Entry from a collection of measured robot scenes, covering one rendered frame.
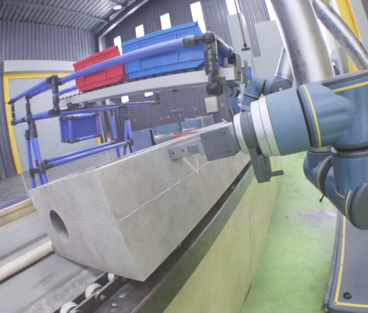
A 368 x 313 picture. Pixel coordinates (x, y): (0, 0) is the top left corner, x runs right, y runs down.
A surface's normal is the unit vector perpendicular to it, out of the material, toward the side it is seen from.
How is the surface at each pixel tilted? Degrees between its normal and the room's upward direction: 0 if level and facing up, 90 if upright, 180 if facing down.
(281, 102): 48
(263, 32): 90
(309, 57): 92
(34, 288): 0
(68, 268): 0
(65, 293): 40
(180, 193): 80
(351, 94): 95
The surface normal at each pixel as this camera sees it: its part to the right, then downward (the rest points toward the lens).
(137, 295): -0.15, -0.97
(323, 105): -0.53, 0.00
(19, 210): 0.87, -0.05
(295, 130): -0.43, 0.37
